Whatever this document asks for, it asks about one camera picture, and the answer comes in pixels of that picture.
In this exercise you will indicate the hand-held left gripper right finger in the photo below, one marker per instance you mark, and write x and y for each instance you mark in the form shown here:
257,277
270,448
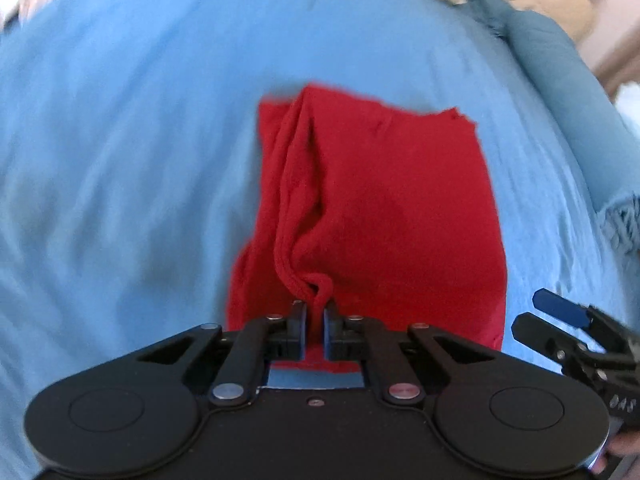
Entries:
330,332

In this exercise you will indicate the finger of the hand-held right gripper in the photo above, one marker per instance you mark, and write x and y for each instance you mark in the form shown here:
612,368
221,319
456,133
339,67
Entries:
560,306
537,332

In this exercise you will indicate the person's right hand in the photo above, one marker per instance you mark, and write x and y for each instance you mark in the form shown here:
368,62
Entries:
627,445

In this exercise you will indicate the red long-sleeved sweater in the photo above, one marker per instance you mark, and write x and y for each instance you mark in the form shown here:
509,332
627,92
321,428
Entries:
400,210

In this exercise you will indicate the folded blue quilt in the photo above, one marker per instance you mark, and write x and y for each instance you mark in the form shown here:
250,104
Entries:
560,85

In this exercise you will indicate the white duvet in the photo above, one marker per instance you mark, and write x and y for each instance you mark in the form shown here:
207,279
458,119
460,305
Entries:
629,102

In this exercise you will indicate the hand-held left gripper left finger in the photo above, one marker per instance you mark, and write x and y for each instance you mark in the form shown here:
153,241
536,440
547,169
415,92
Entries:
300,332

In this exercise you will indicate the blue bed sheet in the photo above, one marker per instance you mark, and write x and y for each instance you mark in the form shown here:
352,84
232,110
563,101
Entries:
125,135

